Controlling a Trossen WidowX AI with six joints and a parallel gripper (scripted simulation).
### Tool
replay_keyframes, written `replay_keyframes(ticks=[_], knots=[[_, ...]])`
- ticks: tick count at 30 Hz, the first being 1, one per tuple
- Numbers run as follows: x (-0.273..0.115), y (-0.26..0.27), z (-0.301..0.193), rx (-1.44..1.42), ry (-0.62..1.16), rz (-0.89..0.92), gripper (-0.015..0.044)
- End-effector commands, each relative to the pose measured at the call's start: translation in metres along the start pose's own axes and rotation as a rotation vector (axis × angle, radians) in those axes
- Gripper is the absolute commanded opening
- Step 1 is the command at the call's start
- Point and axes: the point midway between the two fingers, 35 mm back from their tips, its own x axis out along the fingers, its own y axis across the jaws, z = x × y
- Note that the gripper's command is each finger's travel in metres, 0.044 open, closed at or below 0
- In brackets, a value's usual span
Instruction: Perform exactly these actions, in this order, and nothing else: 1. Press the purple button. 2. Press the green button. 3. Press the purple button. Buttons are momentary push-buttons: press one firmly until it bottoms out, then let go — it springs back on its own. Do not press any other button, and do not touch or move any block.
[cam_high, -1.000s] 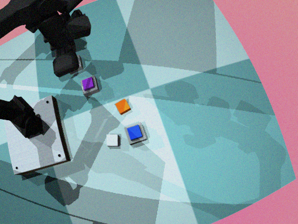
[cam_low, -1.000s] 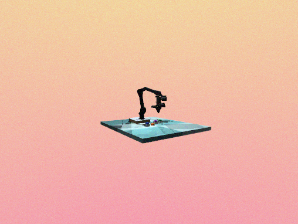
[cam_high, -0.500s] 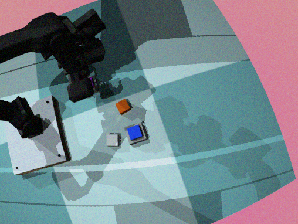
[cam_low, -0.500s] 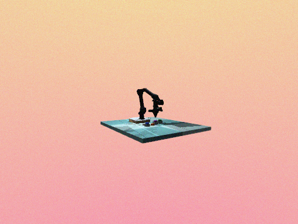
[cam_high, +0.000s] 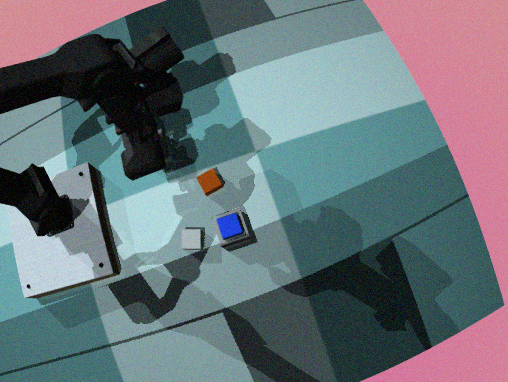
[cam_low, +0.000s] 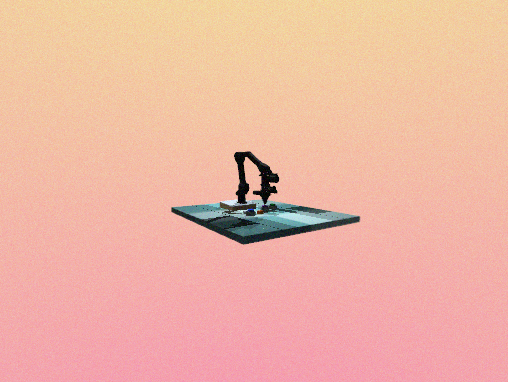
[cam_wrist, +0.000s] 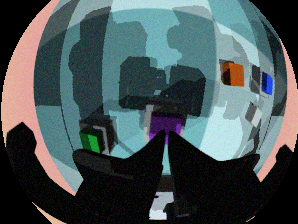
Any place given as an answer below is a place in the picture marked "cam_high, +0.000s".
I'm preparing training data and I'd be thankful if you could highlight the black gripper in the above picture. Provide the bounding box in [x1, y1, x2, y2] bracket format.
[105, 79, 166, 181]

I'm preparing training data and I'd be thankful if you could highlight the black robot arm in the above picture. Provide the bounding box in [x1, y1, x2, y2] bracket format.
[0, 26, 184, 237]

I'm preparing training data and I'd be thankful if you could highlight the purple button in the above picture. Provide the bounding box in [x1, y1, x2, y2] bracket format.
[153, 129, 170, 158]

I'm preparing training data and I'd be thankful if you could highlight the blue button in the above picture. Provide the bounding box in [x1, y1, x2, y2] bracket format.
[212, 208, 250, 248]

